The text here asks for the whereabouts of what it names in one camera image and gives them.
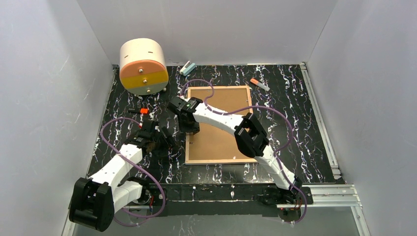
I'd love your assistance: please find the brown cardboard backing board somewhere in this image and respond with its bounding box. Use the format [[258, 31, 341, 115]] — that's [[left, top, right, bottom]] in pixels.
[[188, 88, 255, 161]]

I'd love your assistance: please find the white wooden picture frame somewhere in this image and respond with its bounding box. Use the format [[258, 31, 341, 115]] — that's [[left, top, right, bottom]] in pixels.
[[184, 86, 258, 166]]

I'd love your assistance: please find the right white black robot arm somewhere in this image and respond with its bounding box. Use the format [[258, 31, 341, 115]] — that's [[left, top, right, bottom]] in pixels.
[[167, 97, 307, 204]]

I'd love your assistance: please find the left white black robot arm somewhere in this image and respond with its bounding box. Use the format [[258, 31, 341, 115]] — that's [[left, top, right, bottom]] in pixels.
[[68, 120, 176, 232]]

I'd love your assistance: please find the black orange marker pen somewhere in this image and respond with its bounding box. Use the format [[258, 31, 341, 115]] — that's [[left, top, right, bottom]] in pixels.
[[128, 108, 149, 115]]

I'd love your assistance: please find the small light blue clip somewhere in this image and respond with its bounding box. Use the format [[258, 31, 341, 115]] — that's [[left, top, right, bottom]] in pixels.
[[179, 61, 197, 76]]

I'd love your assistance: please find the round cream drawer box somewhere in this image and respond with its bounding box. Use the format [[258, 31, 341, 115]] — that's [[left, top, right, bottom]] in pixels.
[[119, 38, 169, 96]]

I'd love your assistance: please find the grey orange marker pen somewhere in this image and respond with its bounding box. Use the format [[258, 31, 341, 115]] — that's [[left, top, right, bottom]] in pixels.
[[250, 78, 270, 91]]

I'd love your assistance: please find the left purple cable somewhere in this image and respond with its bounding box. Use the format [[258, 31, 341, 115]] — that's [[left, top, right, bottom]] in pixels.
[[100, 117, 167, 227]]

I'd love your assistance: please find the purple cable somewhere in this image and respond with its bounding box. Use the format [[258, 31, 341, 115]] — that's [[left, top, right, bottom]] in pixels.
[[180, 79, 308, 225], [100, 117, 167, 227]]

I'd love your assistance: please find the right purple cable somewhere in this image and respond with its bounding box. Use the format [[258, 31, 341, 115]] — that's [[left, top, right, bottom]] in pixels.
[[180, 79, 308, 225]]

